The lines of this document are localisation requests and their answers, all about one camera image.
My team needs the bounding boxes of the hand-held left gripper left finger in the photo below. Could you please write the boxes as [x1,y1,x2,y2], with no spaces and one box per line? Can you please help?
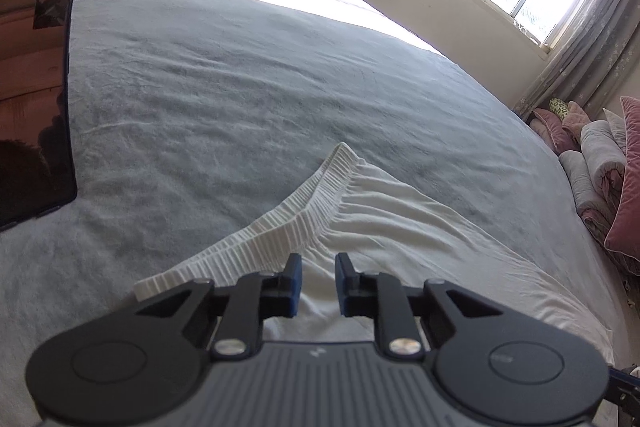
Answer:
[135,252,303,358]

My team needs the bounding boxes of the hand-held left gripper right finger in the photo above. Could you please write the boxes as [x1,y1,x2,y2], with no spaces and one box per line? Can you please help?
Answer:
[335,252,506,358]

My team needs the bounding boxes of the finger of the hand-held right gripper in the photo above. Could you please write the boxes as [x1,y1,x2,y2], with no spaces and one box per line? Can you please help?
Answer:
[606,364,640,409]

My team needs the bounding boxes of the white pants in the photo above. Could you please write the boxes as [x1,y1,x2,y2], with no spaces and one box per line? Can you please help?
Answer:
[134,142,615,365]

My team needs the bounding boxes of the large pink pillow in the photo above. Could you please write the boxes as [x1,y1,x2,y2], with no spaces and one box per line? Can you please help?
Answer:
[603,96,640,264]

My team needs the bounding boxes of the folded grey pink quilt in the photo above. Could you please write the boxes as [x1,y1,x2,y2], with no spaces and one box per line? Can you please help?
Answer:
[557,107,630,269]

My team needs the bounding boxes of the small pink pillow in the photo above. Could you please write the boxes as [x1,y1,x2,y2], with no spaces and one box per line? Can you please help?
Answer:
[530,107,582,154]

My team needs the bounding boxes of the green patterned cushion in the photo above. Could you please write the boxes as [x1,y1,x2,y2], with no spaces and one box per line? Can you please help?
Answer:
[549,98,574,121]

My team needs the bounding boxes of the dark screen smartphone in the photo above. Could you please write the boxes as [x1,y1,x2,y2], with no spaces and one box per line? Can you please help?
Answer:
[0,0,81,233]

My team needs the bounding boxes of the grey patterned curtain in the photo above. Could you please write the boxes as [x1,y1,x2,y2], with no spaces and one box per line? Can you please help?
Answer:
[512,0,640,124]

